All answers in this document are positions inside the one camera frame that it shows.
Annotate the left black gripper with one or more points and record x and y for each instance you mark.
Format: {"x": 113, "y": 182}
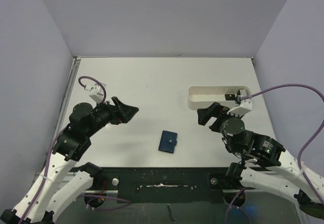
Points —
{"x": 125, "y": 112}

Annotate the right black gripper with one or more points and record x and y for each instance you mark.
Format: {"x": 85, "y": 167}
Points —
{"x": 215, "y": 118}

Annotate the blue card holder wallet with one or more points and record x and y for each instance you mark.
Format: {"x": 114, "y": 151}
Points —
{"x": 168, "y": 141}

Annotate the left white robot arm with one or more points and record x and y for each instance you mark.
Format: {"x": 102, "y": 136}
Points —
{"x": 44, "y": 202}

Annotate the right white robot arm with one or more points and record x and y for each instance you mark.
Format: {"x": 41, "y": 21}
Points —
{"x": 264, "y": 163}

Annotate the black card in tray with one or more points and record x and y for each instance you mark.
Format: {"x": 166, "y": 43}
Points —
{"x": 229, "y": 97}

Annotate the white oblong tray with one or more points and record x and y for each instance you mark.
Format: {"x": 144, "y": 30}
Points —
{"x": 200, "y": 97}

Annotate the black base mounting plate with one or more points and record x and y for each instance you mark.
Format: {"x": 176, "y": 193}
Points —
{"x": 167, "y": 185}

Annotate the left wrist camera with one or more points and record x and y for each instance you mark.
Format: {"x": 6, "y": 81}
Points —
{"x": 96, "y": 92}

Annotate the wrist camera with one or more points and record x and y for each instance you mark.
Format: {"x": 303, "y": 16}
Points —
{"x": 244, "y": 106}
{"x": 96, "y": 92}

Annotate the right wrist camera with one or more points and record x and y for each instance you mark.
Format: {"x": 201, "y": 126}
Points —
{"x": 244, "y": 106}

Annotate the aluminium rail left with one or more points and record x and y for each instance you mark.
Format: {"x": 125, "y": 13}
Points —
{"x": 66, "y": 97}

